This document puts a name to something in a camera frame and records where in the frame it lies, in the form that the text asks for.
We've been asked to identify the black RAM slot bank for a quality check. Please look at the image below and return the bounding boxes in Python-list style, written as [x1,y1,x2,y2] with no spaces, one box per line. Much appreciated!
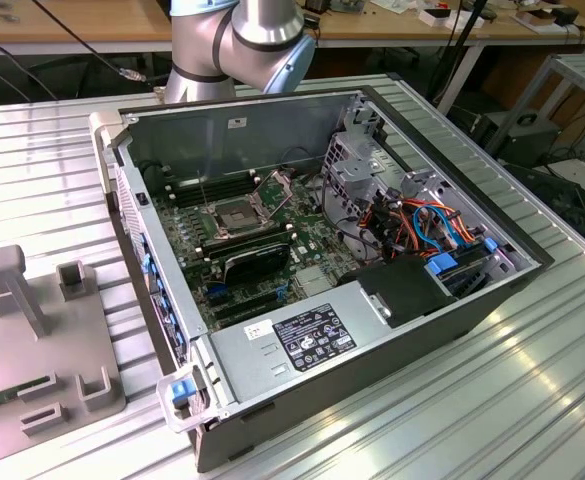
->
[164,169,262,209]
[199,223,294,259]

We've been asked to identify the CPU socket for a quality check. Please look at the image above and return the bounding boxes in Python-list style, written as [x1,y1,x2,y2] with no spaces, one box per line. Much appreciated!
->
[201,197,269,240]

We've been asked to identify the black expansion slot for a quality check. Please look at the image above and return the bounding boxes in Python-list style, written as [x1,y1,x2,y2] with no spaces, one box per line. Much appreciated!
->
[206,288,279,314]
[213,299,281,327]

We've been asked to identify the green motherboard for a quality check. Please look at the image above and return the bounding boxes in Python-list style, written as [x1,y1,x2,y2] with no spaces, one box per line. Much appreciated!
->
[149,168,373,332]

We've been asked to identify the metal socket cover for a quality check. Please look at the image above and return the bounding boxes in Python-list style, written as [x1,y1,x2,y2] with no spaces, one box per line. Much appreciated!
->
[253,168,296,221]

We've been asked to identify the black graphics card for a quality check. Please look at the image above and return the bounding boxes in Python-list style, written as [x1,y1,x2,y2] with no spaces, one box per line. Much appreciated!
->
[221,242,293,287]

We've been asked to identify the silver chipset heatsink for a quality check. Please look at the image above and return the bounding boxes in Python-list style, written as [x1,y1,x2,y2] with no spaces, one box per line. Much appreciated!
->
[294,267,336,297]

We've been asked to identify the silver metal drive cage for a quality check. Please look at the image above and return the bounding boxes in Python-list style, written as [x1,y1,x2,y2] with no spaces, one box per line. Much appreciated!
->
[321,132,409,261]

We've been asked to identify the black plastic shroud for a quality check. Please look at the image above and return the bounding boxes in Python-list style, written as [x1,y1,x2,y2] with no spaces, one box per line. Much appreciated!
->
[336,254,458,330]

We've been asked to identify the grey power supply with label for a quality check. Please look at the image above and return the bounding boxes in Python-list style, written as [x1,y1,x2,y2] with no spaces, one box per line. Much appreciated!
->
[209,292,391,406]

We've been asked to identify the blue disk carrier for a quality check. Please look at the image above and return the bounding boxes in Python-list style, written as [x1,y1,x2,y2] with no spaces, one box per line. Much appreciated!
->
[424,252,461,277]

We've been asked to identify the open black PC case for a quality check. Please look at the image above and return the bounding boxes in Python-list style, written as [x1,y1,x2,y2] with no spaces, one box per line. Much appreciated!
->
[87,73,556,474]

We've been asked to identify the blue case latch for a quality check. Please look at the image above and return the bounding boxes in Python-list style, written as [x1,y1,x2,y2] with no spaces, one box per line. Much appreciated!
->
[169,379,196,409]

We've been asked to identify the wooden desk with white legs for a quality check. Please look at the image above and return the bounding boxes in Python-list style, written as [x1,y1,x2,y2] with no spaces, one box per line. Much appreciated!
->
[299,0,585,117]

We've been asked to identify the black mesh panel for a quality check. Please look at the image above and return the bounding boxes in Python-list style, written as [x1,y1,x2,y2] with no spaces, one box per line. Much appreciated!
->
[501,163,585,247]

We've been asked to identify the black tripod pole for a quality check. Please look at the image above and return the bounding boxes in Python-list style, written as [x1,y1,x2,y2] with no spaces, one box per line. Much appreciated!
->
[424,0,489,107]

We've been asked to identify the white box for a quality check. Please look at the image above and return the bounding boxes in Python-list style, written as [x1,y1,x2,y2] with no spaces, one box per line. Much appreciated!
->
[419,7,486,29]

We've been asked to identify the grey parts rack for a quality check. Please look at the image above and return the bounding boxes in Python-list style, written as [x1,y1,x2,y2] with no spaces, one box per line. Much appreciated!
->
[0,244,129,472]

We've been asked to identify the brown cardboard box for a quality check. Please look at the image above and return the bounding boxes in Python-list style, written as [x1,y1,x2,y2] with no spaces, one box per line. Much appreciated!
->
[514,9,559,29]

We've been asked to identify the orange wire bundle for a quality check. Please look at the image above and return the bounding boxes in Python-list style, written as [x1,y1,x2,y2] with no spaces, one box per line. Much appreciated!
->
[361,197,479,252]

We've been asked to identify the blue wire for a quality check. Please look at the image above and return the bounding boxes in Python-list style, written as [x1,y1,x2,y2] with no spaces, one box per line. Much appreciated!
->
[411,202,454,249]

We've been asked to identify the black wire loop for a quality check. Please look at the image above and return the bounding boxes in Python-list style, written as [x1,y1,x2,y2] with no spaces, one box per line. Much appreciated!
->
[136,158,171,194]

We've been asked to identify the dark camera cable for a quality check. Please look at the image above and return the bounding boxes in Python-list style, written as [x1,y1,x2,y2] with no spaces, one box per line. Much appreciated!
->
[0,17,59,101]
[41,0,148,84]

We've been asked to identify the black box with handle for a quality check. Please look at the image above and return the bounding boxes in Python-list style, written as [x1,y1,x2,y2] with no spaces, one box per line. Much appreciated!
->
[476,112,561,167]

